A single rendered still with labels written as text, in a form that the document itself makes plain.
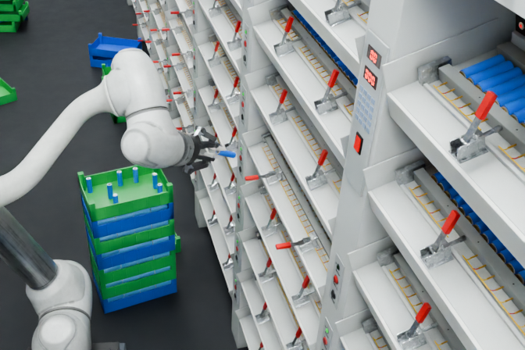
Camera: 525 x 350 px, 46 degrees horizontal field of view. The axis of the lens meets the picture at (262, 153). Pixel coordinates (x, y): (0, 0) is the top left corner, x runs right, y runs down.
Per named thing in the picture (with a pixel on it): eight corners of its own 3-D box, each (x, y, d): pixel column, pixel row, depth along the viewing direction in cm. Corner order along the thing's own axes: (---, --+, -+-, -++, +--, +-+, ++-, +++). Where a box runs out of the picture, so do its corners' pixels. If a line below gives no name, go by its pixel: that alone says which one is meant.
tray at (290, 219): (326, 313, 135) (317, 287, 129) (251, 158, 182) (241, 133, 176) (408, 277, 136) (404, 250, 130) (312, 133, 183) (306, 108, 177)
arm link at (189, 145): (190, 135, 147) (201, 137, 153) (158, 124, 151) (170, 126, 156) (178, 171, 148) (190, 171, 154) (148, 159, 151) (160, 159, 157)
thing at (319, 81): (349, 176, 113) (335, 119, 105) (257, 41, 161) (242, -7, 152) (448, 135, 115) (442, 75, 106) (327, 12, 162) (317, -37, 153)
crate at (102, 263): (98, 271, 228) (96, 255, 224) (87, 237, 243) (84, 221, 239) (175, 249, 240) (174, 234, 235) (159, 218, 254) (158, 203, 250)
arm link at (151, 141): (193, 161, 147) (179, 109, 149) (158, 159, 132) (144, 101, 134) (155, 174, 150) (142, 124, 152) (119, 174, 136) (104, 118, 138)
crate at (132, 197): (91, 222, 215) (89, 205, 210) (80, 189, 229) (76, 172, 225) (173, 202, 226) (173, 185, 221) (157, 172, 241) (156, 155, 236)
